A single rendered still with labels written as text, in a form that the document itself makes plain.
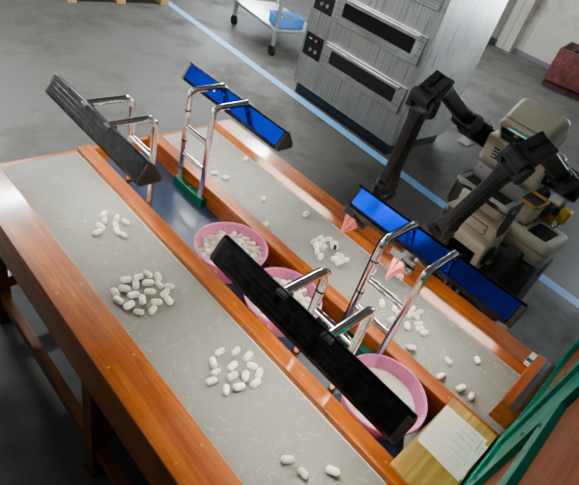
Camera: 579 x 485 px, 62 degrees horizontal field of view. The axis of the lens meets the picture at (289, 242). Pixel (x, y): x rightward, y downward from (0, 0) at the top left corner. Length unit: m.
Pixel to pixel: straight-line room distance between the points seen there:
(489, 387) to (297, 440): 0.69
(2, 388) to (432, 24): 3.59
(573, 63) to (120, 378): 8.10
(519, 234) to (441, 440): 1.27
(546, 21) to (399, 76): 6.10
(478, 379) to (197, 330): 0.91
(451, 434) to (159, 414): 0.79
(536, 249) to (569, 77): 6.44
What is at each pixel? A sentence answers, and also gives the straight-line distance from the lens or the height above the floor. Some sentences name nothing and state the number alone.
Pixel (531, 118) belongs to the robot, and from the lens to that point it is 2.05.
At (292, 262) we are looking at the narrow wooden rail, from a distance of 1.75.
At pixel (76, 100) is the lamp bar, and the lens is 1.80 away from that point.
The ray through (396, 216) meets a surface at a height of 1.10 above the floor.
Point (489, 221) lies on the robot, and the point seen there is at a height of 0.89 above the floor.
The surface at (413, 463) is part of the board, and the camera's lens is 1.40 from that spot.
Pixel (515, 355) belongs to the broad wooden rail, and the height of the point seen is 0.77.
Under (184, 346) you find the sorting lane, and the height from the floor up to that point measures 0.74.
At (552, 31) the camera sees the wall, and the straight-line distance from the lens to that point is 10.12.
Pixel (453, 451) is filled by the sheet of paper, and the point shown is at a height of 0.78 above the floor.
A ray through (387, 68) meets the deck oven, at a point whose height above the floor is 0.68.
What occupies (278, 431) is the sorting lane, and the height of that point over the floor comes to 0.74.
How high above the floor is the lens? 1.90
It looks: 38 degrees down
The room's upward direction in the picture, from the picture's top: 17 degrees clockwise
